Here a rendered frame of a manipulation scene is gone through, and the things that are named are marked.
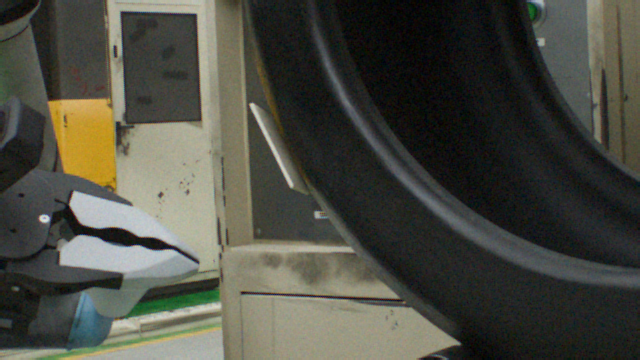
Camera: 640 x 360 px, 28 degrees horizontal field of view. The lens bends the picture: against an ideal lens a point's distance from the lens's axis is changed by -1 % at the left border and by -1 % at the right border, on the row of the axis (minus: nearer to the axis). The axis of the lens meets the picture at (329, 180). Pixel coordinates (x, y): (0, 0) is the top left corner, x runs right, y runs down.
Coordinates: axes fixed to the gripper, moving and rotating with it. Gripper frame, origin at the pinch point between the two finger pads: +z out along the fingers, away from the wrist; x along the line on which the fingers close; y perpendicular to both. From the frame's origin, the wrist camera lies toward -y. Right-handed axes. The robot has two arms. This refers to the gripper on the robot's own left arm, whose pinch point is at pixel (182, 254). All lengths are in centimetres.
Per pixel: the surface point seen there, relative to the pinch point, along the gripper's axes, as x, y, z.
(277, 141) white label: -4.0, -7.8, 4.1
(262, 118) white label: -4.6, -9.0, 2.8
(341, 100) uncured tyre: -2.0, -14.1, 6.4
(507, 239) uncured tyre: 6.5, -14.2, 16.0
